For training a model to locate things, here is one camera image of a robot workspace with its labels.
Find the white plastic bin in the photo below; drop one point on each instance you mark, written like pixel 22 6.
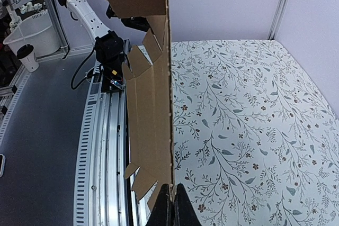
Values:
pixel 36 30

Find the brown cardboard box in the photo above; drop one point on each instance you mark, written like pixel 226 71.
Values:
pixel 149 99

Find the floral patterned table mat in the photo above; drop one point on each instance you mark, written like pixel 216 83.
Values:
pixel 255 141

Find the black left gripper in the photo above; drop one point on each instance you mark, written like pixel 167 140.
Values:
pixel 137 23

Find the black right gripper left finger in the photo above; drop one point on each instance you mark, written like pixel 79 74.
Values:
pixel 161 214

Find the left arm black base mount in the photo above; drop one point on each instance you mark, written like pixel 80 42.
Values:
pixel 111 71

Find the white cup black lid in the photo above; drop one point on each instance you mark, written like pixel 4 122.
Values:
pixel 26 56

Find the right aluminium corner post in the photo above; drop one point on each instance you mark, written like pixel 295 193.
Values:
pixel 277 19

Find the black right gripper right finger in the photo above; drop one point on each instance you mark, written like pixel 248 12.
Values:
pixel 184 214

